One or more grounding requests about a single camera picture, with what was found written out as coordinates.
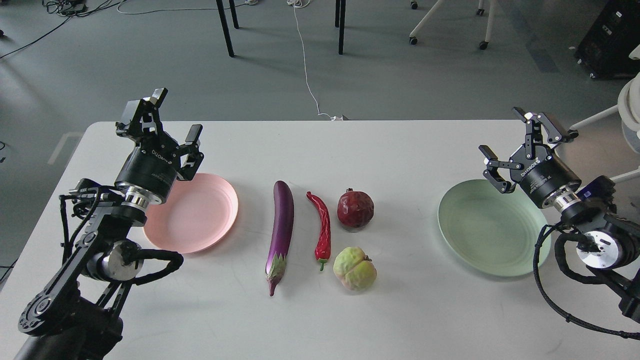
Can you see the red chili pepper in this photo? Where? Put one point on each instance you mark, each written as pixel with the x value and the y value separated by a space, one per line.
pixel 323 248

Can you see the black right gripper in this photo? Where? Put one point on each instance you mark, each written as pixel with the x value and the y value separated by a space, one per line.
pixel 538 171

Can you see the white chair base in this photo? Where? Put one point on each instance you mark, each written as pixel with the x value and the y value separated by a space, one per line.
pixel 480 25

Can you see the black table leg right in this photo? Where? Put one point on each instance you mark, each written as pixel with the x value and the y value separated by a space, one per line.
pixel 339 23

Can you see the black equipment cart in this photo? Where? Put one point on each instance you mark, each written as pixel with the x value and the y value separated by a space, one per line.
pixel 605 50

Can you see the pink plate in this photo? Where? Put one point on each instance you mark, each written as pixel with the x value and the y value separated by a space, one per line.
pixel 196 215

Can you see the dark red pomegranate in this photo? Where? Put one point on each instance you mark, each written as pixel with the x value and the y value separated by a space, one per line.
pixel 355 209

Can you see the black table leg left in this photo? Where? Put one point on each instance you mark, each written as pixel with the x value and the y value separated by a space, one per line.
pixel 221 10

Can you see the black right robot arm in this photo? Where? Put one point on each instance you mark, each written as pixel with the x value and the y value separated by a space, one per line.
pixel 593 240

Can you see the green plate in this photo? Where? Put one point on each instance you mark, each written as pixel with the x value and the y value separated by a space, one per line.
pixel 493 233

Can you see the yellow green peach fruit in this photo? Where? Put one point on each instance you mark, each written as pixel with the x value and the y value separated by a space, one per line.
pixel 354 269

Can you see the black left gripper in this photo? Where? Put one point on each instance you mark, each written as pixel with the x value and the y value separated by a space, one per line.
pixel 157 161

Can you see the purple eggplant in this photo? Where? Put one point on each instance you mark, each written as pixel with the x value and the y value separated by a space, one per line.
pixel 284 214

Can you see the black table leg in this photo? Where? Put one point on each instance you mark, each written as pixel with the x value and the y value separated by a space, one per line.
pixel 339 23
pixel 221 10

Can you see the white chair right edge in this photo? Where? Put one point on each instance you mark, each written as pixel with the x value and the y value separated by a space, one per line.
pixel 628 108

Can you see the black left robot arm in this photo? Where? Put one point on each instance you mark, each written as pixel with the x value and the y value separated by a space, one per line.
pixel 77 315

